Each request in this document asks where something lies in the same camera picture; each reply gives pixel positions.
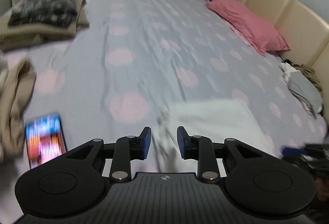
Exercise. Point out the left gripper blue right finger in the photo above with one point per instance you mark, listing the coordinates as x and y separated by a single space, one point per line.
199 148

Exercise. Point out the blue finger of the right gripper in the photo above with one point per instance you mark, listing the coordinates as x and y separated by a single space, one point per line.
293 152

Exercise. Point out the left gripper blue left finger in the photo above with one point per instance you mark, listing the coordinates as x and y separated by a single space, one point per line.
127 149

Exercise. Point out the white t-shirt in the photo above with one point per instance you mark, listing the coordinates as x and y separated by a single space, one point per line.
216 119

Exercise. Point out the pile of folded clothes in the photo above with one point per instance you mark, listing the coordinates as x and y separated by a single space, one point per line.
17 86

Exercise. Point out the person's right hand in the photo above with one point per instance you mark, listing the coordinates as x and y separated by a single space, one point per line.
322 192

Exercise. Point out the olive striped garment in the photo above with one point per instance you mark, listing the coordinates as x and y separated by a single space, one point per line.
310 74

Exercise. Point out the smartphone with lit screen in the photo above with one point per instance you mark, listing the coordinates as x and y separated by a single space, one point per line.
44 139

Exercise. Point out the white crumpled garment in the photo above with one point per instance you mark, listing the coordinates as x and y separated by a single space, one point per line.
287 70

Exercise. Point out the black garment by headboard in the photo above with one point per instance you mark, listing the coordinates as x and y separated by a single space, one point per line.
287 61

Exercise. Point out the grey polka dot bedsheet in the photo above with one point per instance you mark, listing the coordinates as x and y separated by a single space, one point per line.
139 56

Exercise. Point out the beige leather headboard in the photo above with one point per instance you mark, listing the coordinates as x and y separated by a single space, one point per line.
305 32

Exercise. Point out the pink pillow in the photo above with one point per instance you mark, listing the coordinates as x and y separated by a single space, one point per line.
257 31

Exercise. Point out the black patterned folded garment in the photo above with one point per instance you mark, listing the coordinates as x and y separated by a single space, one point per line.
58 13

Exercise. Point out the beige folded trousers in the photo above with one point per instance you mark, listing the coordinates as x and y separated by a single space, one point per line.
34 34

